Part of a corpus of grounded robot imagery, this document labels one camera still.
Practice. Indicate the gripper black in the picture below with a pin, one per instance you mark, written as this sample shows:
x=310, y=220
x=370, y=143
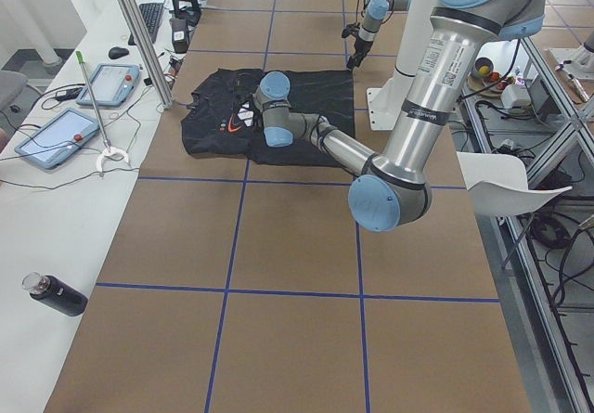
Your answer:
x=360, y=47

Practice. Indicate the black t-shirt with logo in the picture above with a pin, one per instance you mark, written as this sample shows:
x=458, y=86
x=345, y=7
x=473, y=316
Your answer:
x=224, y=121

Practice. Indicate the fruit bowl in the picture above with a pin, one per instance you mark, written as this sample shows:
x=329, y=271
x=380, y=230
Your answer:
x=485, y=80

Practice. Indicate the white plastic chair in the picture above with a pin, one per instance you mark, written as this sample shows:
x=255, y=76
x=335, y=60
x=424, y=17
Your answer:
x=498, y=185

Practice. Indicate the black keyboard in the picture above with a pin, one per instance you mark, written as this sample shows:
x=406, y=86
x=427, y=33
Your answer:
x=151, y=14

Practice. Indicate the black computer mouse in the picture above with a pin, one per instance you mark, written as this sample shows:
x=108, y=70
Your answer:
x=117, y=52

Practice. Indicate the far blue teach pendant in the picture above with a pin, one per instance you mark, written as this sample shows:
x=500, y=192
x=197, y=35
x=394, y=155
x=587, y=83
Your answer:
x=112, y=84

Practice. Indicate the blue teach pendant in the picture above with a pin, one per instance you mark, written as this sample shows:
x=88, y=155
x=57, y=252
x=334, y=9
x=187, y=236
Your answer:
x=112, y=84
x=57, y=140

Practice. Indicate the near blue teach pendant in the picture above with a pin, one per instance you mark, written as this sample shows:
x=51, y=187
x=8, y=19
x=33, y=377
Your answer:
x=57, y=140

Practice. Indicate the black water bottle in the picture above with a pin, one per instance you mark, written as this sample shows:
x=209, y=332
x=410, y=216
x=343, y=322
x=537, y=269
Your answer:
x=54, y=293

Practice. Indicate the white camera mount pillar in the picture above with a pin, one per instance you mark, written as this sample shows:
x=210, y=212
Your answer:
x=384, y=103

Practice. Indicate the aluminium frame post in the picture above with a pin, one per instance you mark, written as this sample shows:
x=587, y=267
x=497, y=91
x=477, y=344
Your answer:
x=138, y=29

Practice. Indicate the green handled reacher stick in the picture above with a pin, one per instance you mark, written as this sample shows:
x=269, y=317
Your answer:
x=109, y=152

